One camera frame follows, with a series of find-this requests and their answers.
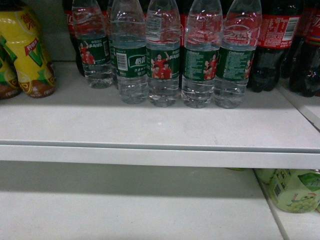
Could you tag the clear water bottle green label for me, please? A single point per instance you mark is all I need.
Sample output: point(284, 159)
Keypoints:
point(202, 41)

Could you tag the water bottle team label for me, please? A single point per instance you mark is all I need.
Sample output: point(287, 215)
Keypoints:
point(163, 35)

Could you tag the water bottle barcode label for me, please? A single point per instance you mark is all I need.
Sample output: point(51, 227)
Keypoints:
point(129, 42)

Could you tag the white metal shelf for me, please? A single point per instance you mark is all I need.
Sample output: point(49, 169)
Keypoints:
point(79, 124)

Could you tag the water bottle far left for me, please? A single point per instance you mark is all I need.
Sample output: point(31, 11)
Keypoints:
point(93, 44)

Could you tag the water bottle right rear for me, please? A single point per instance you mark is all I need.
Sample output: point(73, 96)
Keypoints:
point(241, 30)

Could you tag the white lower shelf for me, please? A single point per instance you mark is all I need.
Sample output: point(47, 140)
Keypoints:
point(74, 216)

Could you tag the cola bottle behind left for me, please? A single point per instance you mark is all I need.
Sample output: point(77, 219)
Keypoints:
point(67, 8)

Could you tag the green grape juice bottle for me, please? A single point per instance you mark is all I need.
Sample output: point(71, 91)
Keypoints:
point(292, 190)

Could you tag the lemon tea bottle left edge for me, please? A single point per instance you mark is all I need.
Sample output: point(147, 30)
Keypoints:
point(9, 85)

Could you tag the cola bottle red label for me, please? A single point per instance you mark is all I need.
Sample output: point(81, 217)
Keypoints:
point(280, 19)

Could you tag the yellow lemon tea bottle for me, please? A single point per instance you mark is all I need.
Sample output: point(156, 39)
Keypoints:
point(21, 38)

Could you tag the cola bottle far right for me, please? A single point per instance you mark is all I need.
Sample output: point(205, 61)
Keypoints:
point(305, 75)

